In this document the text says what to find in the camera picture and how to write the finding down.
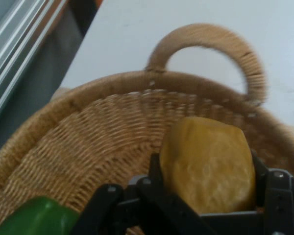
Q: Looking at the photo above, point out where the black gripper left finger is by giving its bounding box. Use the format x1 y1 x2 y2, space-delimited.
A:
78 152 212 235

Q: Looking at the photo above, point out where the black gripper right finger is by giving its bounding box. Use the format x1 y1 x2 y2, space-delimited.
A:
250 148 294 235

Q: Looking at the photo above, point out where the aluminium rail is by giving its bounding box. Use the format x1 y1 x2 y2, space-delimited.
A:
0 0 67 129

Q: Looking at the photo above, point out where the green bell pepper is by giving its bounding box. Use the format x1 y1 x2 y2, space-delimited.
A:
0 195 80 235

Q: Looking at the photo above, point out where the yellow-brown potato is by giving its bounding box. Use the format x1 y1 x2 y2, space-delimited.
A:
159 116 257 214

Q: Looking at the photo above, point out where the woven wicker basket with handles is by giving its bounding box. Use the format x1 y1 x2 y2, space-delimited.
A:
0 23 294 235

